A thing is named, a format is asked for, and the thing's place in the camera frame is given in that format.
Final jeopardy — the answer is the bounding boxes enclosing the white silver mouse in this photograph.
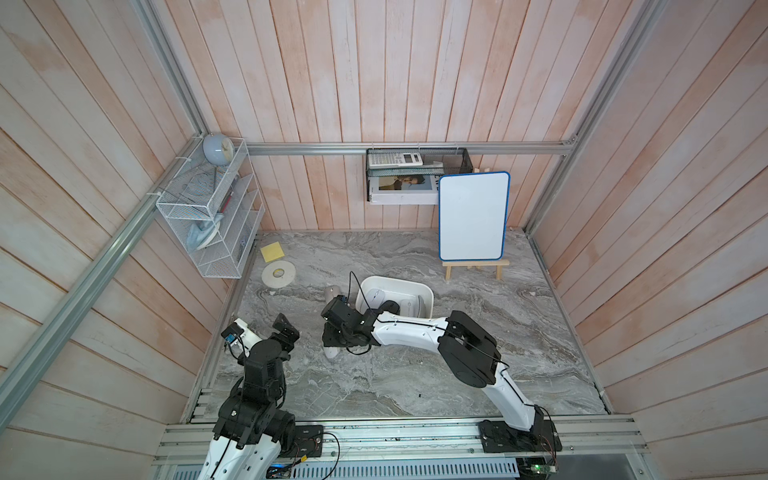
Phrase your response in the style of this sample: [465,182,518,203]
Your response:
[323,347,340,360]

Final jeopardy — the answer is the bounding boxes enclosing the white plastic storage box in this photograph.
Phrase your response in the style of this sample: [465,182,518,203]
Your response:
[355,276,434,319]

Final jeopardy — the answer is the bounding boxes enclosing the silver computer mouse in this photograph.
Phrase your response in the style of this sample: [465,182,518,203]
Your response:
[324,285,342,303]

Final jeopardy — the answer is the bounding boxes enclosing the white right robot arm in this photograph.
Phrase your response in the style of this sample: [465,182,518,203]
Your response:
[321,295,545,435]

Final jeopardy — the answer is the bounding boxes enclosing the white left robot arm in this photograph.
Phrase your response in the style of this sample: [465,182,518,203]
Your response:
[199,314,300,479]

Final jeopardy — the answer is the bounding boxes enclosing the white computer mouse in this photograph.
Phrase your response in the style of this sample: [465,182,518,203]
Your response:
[365,288,392,309]

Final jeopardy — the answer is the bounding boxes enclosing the white photo box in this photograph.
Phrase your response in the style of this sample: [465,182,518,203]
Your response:
[367,175,439,206]

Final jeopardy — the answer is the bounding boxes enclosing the white tape roll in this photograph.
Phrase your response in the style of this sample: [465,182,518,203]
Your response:
[261,260,297,289]

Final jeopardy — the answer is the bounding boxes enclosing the yellow sticky note pad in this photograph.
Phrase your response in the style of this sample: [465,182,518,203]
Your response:
[260,242,285,263]

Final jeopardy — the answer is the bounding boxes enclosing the small wooden easel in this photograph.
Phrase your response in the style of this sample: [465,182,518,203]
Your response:
[442,259,510,281]

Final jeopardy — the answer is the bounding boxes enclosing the light blue folded item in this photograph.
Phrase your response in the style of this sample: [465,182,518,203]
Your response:
[185,213,224,252]

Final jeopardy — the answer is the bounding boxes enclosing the white calculator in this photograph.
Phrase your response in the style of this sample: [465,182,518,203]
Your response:
[367,151,423,169]

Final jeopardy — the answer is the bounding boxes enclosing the blue framed whiteboard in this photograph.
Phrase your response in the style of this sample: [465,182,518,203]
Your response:
[438,172,511,262]

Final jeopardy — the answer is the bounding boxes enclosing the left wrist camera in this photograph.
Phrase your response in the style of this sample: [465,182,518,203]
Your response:
[221,318,262,364]

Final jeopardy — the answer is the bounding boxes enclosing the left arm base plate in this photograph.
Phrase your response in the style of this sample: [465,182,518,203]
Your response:
[290,424,324,458]

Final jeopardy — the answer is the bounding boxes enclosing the black wire basket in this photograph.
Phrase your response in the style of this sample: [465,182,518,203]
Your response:
[365,148,474,194]

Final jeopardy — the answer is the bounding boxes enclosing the white wire mesh shelf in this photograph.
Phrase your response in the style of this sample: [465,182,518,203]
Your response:
[156,137,266,279]

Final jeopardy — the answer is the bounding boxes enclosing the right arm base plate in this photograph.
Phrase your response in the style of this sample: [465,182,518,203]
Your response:
[477,420,563,453]

